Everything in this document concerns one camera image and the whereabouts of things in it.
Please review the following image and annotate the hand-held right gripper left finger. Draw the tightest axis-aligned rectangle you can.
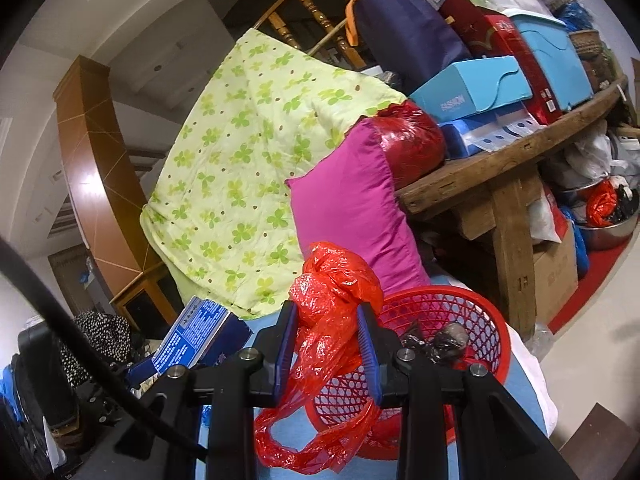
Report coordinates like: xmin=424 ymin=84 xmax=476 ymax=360
xmin=92 ymin=300 xmax=301 ymax=480

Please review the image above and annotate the black cable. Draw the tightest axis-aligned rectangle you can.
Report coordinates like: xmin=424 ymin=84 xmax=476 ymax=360
xmin=0 ymin=237 xmax=208 ymax=461

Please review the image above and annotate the brown woven blind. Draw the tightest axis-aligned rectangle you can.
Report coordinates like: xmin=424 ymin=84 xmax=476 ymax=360
xmin=47 ymin=247 xmax=96 ymax=306

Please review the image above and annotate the light blue cardboard box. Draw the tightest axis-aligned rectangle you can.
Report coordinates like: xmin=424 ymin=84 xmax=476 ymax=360
xmin=409 ymin=55 xmax=533 ymax=123

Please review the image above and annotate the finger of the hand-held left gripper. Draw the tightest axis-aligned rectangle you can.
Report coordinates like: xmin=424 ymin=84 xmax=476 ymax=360
xmin=125 ymin=355 xmax=168 ymax=388

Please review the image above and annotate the red plastic mesh basket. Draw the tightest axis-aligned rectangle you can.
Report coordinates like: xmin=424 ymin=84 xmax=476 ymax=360
xmin=305 ymin=285 xmax=513 ymax=461

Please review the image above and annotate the green clover print quilt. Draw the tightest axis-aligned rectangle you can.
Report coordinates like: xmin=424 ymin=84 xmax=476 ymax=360
xmin=140 ymin=27 xmax=408 ymax=321

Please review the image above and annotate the white and blue packet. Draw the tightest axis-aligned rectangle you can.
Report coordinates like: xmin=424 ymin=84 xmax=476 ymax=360
xmin=440 ymin=105 xmax=543 ymax=158

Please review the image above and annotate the dark wooden board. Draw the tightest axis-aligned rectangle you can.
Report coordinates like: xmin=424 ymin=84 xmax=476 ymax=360
xmin=582 ymin=402 xmax=636 ymax=443

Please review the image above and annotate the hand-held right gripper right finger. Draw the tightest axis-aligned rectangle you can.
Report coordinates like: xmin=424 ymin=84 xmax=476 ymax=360
xmin=356 ymin=302 xmax=581 ymax=480

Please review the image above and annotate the red gift box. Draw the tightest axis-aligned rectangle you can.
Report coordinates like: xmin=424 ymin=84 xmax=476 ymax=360
xmin=482 ymin=12 xmax=563 ymax=126

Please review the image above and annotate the maroon gift bag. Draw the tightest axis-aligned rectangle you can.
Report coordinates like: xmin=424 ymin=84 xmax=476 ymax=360
xmin=437 ymin=0 xmax=496 ymax=58

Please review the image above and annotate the shiny red bag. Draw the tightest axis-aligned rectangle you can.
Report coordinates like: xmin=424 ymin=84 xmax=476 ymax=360
xmin=372 ymin=100 xmax=447 ymax=186

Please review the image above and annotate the red plastic bag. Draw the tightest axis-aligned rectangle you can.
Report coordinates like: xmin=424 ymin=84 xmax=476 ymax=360
xmin=585 ymin=180 xmax=621 ymax=228
xmin=254 ymin=241 xmax=386 ymax=476

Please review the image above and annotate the brown cardboard box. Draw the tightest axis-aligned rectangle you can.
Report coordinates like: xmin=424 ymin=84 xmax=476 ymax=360
xmin=530 ymin=220 xmax=581 ymax=321

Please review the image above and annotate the blue and white box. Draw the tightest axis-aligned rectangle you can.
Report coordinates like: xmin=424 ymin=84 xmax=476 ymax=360
xmin=150 ymin=296 xmax=253 ymax=376

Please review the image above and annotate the white plastic bag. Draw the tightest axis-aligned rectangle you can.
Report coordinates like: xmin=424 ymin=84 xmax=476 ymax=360
xmin=545 ymin=120 xmax=626 ymax=188

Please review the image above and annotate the blue plastic bag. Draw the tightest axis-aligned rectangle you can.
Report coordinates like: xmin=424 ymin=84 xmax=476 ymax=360
xmin=557 ymin=0 xmax=593 ymax=28
xmin=562 ymin=207 xmax=591 ymax=281

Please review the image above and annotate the black plastic bag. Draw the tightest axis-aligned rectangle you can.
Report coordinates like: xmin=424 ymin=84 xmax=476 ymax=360
xmin=400 ymin=321 xmax=471 ymax=363

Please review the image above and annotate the wooden stair railing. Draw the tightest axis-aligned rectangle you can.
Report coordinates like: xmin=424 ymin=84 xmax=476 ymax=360
xmin=252 ymin=0 xmax=381 ymax=68

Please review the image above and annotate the steel basin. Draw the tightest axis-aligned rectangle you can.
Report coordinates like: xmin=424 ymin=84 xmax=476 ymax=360
xmin=555 ymin=182 xmax=640 ymax=251

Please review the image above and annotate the brown wooden cabinet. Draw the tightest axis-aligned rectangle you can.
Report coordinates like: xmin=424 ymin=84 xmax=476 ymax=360
xmin=52 ymin=55 xmax=186 ymax=331

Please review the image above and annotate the blue blanket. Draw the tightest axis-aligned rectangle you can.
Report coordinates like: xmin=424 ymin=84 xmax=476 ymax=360
xmin=197 ymin=272 xmax=548 ymax=480

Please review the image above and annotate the black white-dotted garment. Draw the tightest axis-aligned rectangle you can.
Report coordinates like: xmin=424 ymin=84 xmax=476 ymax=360
xmin=60 ymin=309 xmax=133 ymax=386

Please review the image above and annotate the navy bag with orange handle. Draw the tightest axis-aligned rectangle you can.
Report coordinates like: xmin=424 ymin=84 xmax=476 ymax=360
xmin=345 ymin=0 xmax=473 ymax=96

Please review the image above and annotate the magenta pillow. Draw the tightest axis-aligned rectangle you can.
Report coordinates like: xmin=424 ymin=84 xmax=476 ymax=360
xmin=285 ymin=117 xmax=433 ymax=291

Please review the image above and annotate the woven basket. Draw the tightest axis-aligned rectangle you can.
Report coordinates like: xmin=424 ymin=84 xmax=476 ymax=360
xmin=567 ymin=29 xmax=603 ymax=58

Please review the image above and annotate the rough wooden table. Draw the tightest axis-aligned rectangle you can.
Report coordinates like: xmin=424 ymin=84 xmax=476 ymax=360
xmin=395 ymin=77 xmax=631 ymax=341

